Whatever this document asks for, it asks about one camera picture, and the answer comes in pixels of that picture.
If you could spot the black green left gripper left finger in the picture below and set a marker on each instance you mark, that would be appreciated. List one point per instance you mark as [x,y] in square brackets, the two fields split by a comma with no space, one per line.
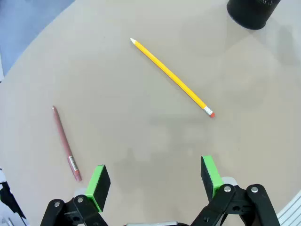
[94,188]

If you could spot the white ribbed panel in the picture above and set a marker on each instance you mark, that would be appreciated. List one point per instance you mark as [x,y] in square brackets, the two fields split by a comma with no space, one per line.
[292,209]

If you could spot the black white equipment piece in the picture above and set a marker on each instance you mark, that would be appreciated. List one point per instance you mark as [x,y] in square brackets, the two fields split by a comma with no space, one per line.
[9,197]

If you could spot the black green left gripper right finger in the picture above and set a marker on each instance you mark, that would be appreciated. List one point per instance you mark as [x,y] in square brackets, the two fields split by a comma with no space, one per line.
[214,179]

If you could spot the reddish brown pen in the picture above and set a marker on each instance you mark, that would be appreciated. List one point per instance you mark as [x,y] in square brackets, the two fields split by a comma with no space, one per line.
[63,139]

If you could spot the yellow pencil with eraser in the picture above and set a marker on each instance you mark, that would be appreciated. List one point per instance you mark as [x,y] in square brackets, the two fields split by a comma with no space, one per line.
[174,77]

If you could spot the black mesh pen holder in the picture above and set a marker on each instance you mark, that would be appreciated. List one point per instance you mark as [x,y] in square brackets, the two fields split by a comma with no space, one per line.
[251,14]

